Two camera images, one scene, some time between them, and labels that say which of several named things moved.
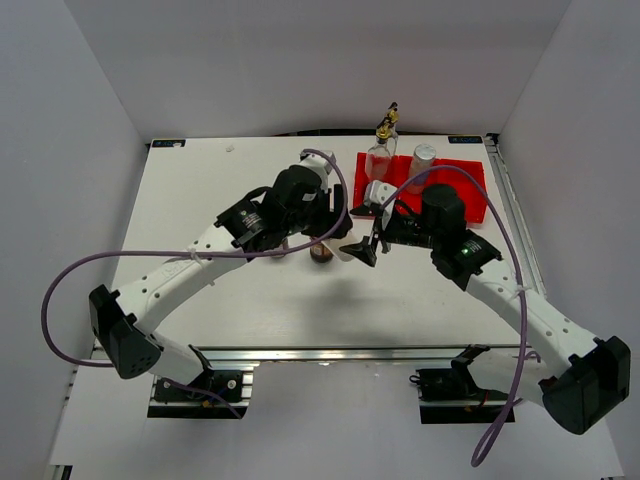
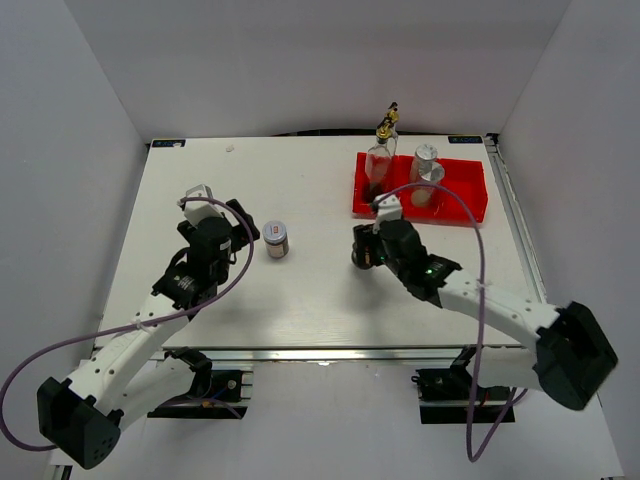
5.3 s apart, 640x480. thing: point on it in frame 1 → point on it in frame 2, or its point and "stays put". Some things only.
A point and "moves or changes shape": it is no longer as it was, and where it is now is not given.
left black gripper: x=328 y=219 → x=240 y=234
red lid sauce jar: x=320 y=253 moves or changes shape
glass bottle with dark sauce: x=378 y=157 stays put
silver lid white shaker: x=335 y=243 → x=421 y=173
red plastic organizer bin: x=461 y=173 stays put
